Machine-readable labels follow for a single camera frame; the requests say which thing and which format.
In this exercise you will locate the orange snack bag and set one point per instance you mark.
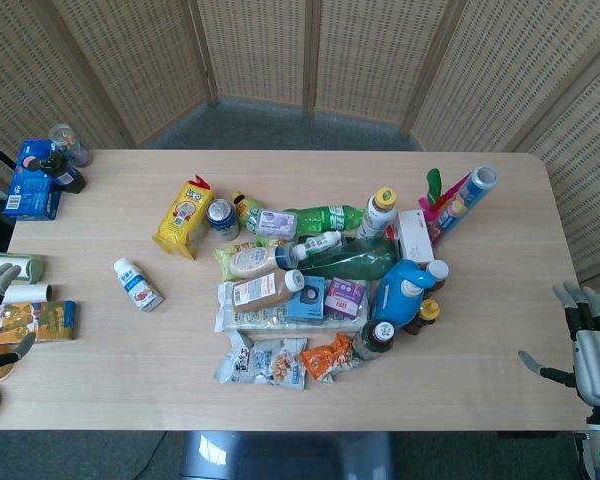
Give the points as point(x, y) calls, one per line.
point(326, 363)

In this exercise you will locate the blue cookie box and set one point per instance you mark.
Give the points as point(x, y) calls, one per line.
point(30, 192)

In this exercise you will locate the yellow-capped brown bottle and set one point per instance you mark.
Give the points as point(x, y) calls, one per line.
point(422, 317)

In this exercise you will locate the dark green plastic bottle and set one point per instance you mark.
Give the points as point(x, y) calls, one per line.
point(355, 257)

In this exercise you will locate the green lint roller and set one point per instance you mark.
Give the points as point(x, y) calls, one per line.
point(27, 265)

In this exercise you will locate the woven folding screen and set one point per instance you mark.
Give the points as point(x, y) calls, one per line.
point(300, 55)

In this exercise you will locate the small white yogurt bottle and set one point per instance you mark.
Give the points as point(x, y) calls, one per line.
point(316, 243)

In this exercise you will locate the green soda bottle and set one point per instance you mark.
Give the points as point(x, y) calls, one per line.
point(325, 216)

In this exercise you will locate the blue white snack bag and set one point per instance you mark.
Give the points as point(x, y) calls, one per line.
point(265, 362)

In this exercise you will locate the blue detergent bottle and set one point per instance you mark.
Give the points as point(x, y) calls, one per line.
point(397, 295)

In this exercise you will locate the blue square box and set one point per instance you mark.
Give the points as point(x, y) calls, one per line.
point(306, 299)

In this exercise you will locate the purple small box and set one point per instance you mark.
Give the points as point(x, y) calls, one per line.
point(346, 296)

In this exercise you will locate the cream dressing bottle blue cap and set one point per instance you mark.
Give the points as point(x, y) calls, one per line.
point(260, 260)

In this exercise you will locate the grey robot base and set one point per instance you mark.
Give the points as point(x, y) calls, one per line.
point(285, 455)

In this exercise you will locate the white milk bottle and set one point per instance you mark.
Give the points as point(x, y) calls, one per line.
point(137, 287)

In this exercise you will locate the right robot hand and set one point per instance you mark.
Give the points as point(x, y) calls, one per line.
point(594, 345)

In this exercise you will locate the purple wet wipes pack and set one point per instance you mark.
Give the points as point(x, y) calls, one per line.
point(276, 223)

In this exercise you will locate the white and red box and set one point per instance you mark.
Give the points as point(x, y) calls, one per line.
point(416, 235)

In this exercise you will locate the blue chips tube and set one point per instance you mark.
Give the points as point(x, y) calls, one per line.
point(462, 200)

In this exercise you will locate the gold and blue box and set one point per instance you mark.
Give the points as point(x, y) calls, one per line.
point(40, 322)

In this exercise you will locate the yellow-capped green tea bottle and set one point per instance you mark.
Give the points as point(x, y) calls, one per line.
point(245, 210)

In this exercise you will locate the green and pink feather shuttlecock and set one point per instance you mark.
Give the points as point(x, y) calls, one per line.
point(434, 192)

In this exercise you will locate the clear plastic jar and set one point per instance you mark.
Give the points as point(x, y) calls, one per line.
point(70, 145)

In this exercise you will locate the white tea bottle yellow cap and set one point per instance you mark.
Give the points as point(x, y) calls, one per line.
point(378, 213)

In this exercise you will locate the white paper roll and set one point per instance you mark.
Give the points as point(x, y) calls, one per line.
point(25, 293)

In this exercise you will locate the blue drink can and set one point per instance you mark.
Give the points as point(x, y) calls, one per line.
point(222, 219)

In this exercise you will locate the clear noodle package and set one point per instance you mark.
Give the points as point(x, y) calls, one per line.
point(260, 320)

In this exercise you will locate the white-capped brown bottle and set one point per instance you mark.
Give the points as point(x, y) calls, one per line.
point(437, 275)

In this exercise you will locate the yellow cracker package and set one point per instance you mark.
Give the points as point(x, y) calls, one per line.
point(184, 218)

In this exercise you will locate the brown bottle with white cap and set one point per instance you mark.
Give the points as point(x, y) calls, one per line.
point(265, 291)

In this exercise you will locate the black bottle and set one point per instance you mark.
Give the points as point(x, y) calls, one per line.
point(62, 172)

